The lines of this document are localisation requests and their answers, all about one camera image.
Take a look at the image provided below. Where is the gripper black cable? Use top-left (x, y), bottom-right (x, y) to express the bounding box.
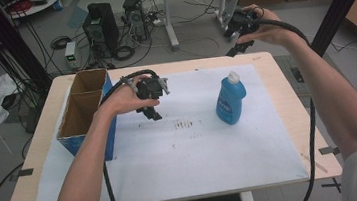
top-left (251, 13), bottom-right (328, 201)
top-left (92, 67), bottom-right (173, 201)

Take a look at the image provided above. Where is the black tape strip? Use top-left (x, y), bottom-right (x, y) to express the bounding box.
top-left (317, 144), bottom-right (341, 158)
top-left (8, 167), bottom-right (36, 183)

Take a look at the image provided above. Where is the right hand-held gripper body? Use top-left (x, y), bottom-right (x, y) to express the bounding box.
top-left (221, 7), bottom-right (263, 47)

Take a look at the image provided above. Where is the small white power supply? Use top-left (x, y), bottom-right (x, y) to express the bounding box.
top-left (63, 40), bottom-right (81, 72)

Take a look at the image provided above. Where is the grey open computer tower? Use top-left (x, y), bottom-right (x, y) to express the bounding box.
top-left (121, 0), bottom-right (150, 44)

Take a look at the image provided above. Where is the round white table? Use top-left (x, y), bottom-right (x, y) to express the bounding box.
top-left (4, 0), bottom-right (66, 20)

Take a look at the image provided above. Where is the black computer tower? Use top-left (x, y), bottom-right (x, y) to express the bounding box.
top-left (80, 0), bottom-right (123, 59)

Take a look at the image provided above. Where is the white-legged desk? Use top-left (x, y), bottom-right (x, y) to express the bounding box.
top-left (156, 0), bottom-right (268, 53)

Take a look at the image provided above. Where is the person's right hand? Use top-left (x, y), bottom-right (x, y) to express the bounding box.
top-left (232, 0), bottom-right (299, 52)

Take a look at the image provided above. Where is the blue bottle with white cap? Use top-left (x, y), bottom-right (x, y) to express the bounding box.
top-left (211, 70), bottom-right (250, 128)

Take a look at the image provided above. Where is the blue cardboard box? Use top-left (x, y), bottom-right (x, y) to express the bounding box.
top-left (49, 66), bottom-right (122, 167)

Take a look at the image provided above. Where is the person's left hand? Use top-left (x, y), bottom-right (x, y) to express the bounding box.
top-left (96, 73), bottom-right (162, 119)

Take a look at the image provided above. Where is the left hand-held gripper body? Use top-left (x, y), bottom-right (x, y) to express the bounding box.
top-left (134, 74), bottom-right (172, 111)

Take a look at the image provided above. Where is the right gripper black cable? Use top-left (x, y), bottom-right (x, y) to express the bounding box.
top-left (251, 13), bottom-right (328, 201)

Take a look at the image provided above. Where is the coiled black cable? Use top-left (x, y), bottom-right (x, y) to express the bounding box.
top-left (48, 33), bottom-right (74, 52)
top-left (113, 44), bottom-right (137, 63)

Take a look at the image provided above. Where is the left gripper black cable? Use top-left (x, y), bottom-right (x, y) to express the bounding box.
top-left (92, 67), bottom-right (173, 201)

